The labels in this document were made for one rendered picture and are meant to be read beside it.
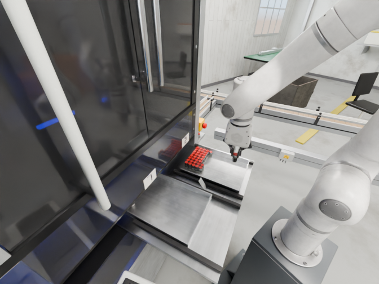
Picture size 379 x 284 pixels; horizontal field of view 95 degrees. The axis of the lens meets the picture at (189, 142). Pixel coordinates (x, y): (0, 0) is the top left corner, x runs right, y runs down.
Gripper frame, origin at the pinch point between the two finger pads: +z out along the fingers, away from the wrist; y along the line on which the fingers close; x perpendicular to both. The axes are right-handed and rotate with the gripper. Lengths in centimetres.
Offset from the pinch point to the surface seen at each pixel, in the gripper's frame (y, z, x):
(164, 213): -22.9, 23.5, -27.7
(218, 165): -11.4, 25.7, 14.4
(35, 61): -22, -45, -46
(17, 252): -31, -11, -64
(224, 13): -147, -45, 432
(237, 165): -1.2, 26.4, 19.2
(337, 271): 86, 120, 33
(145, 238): -24, 23, -40
